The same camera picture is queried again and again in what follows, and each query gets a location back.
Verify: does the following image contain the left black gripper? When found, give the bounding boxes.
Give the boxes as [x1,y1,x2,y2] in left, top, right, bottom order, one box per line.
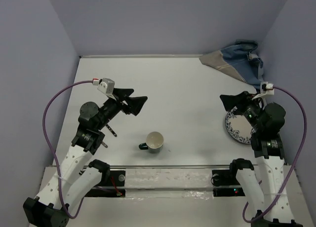
[95,87,147,130]

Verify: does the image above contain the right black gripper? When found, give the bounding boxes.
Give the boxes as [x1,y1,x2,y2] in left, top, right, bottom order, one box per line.
[219,90,264,131]

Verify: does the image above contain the blue and beige cloth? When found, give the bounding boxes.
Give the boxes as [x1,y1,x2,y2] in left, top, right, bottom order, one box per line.
[199,39,264,90]

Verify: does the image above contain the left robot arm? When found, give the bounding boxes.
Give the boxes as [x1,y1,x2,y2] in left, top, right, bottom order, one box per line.
[23,88,148,227]

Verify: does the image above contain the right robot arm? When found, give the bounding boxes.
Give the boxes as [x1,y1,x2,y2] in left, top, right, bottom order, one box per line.
[220,91,300,227]

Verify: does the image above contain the blue floral plate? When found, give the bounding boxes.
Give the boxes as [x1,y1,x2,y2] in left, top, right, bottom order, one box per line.
[224,108,254,145]

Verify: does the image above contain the metal fork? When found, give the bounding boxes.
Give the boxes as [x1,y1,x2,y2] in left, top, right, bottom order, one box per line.
[106,124,117,137]

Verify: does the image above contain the green mug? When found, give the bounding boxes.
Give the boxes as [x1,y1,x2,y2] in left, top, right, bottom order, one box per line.
[138,131,164,153]

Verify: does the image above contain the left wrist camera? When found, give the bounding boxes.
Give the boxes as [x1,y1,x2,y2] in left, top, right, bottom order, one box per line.
[97,78,115,95]

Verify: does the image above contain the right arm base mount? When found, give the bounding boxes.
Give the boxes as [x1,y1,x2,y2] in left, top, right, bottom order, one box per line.
[210,169,245,197]

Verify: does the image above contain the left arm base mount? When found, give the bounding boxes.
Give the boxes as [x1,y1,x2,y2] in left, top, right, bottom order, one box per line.
[85,169,126,198]

